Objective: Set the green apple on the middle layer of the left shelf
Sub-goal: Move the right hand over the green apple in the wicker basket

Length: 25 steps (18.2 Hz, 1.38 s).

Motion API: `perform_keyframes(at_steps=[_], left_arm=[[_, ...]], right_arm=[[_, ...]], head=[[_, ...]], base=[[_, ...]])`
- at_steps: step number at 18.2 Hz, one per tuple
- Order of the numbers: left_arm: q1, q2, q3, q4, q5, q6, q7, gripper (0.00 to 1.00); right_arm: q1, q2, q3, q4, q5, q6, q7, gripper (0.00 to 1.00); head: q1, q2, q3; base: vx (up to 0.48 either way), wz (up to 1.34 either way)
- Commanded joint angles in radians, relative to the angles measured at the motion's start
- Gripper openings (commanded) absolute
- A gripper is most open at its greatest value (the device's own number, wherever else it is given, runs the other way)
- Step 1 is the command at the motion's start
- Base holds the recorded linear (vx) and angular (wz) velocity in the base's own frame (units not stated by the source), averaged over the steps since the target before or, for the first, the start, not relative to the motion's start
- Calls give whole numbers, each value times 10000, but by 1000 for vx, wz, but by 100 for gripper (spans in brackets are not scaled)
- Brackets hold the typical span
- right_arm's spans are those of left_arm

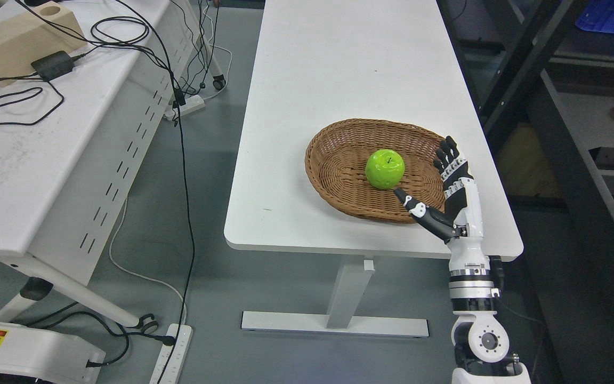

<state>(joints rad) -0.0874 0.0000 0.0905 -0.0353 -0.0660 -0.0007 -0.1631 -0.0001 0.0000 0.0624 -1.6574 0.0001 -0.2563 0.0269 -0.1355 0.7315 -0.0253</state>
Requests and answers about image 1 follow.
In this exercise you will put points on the black metal shelf right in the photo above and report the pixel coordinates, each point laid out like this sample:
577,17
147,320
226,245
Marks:
569,100

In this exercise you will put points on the white power strip far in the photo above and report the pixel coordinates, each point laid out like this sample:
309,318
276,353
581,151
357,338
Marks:
192,103

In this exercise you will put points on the white power strip near floor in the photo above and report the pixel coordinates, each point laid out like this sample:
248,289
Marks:
170,359

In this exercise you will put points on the black power adapter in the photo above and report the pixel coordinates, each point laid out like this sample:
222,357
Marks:
53,65

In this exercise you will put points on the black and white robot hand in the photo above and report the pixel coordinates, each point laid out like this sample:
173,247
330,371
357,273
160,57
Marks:
459,200

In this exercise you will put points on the green apple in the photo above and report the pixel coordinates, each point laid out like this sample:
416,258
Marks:
385,169

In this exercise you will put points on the brown wicker basket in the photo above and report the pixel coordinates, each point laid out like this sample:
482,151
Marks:
336,158

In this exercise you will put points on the white perforated side table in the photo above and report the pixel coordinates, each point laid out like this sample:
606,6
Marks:
63,181

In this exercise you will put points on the white table with pedestal leg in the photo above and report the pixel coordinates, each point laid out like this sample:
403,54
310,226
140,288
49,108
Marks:
333,82

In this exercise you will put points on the beige wooden block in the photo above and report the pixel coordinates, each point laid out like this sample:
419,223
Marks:
24,38

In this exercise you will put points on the white machine with warning label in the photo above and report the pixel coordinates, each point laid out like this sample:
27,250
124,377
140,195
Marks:
29,355

